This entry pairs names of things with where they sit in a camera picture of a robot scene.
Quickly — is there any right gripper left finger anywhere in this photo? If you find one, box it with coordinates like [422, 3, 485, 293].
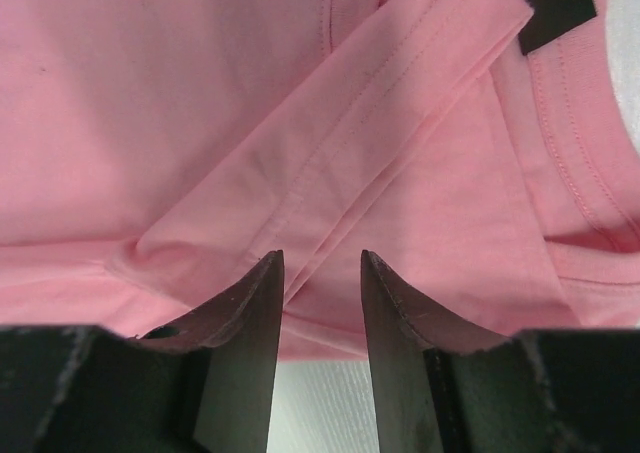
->
[1, 251, 284, 452]

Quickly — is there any pink t shirt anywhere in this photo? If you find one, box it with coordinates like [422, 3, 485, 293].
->
[1, 0, 639, 359]

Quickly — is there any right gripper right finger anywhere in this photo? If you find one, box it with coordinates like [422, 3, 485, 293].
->
[361, 251, 639, 452]

